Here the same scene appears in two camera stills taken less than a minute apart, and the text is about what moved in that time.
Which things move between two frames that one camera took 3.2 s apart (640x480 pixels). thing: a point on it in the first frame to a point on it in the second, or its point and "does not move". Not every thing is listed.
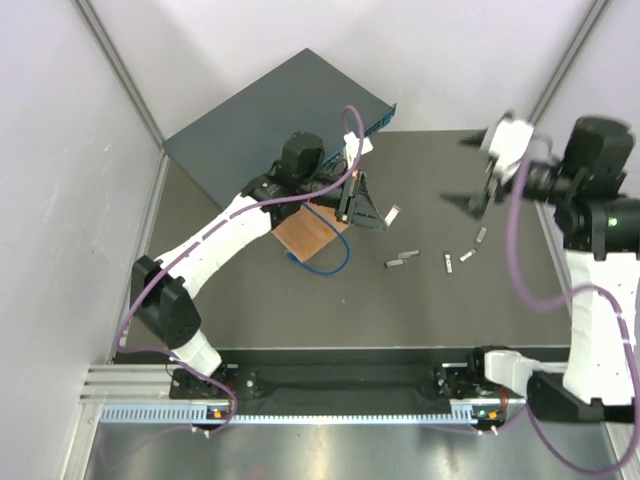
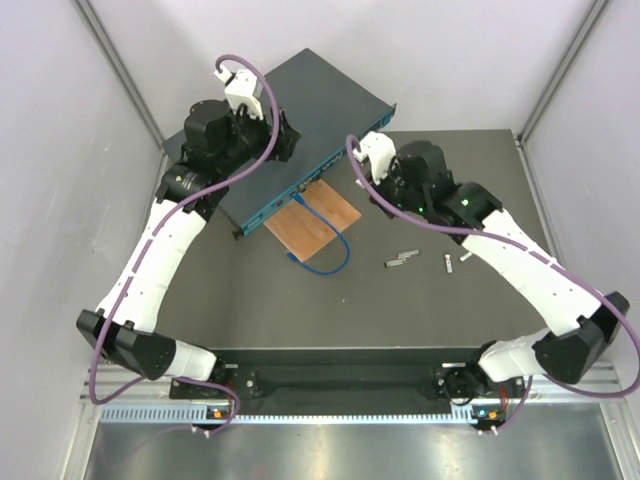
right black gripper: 474,205 to 393,170
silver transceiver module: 392,263 does not move
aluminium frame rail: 130,384 does not move
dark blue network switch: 239,143 does not move
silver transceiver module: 448,262 does not move
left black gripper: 358,208 to 261,126
